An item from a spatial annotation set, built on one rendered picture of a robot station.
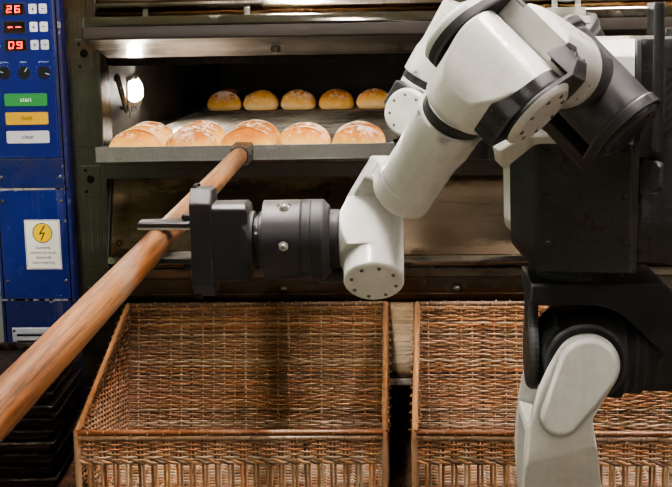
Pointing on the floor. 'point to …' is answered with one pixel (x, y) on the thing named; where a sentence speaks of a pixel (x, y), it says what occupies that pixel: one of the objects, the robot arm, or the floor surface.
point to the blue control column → (43, 205)
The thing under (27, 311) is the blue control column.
